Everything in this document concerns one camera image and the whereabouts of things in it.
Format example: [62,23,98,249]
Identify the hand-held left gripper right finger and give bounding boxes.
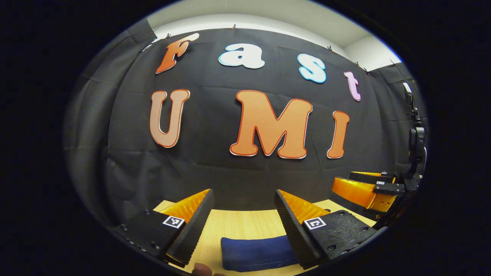
[274,189,379,270]

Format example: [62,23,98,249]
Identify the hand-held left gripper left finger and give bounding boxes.
[113,189,215,268]

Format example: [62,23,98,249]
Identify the blue jeans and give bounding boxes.
[221,235,300,273]

